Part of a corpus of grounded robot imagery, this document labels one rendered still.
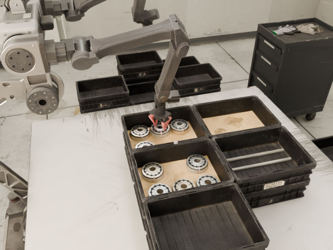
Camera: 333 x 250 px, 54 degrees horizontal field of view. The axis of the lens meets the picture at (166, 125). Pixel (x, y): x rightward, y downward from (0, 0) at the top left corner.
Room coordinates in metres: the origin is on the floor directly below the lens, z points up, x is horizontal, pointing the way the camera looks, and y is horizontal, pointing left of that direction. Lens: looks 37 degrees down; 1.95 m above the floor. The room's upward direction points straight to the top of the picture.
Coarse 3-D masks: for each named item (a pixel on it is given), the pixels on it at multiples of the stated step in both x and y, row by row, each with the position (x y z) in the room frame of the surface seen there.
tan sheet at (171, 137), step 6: (150, 132) 1.40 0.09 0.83; (192, 132) 1.40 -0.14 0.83; (150, 138) 1.35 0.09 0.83; (156, 138) 1.35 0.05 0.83; (162, 138) 1.35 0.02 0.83; (168, 138) 1.35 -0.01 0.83; (174, 138) 1.35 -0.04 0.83; (180, 138) 1.35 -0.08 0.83; (186, 138) 1.35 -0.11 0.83; (132, 144) 1.30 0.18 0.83; (156, 144) 1.30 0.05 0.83
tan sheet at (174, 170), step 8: (184, 160) 1.18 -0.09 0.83; (208, 160) 1.18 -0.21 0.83; (168, 168) 1.12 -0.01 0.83; (176, 168) 1.12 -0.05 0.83; (184, 168) 1.12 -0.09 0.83; (208, 168) 1.12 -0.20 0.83; (168, 176) 1.07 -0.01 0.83; (176, 176) 1.07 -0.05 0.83; (184, 176) 1.07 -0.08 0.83; (192, 176) 1.07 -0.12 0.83; (216, 176) 1.07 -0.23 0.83; (144, 184) 1.02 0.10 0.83; (152, 184) 1.02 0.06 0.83; (168, 184) 1.02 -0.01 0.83; (144, 192) 0.97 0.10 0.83
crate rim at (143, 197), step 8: (176, 144) 1.18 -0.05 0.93; (184, 144) 1.19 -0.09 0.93; (136, 152) 1.13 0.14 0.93; (216, 152) 1.13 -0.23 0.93; (136, 168) 1.02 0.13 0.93; (224, 168) 1.02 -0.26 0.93; (136, 176) 0.98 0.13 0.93; (232, 176) 0.98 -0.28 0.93; (208, 184) 0.93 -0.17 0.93; (216, 184) 0.93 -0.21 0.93; (168, 192) 0.89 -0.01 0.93; (176, 192) 0.89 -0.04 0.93; (144, 200) 0.85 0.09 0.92
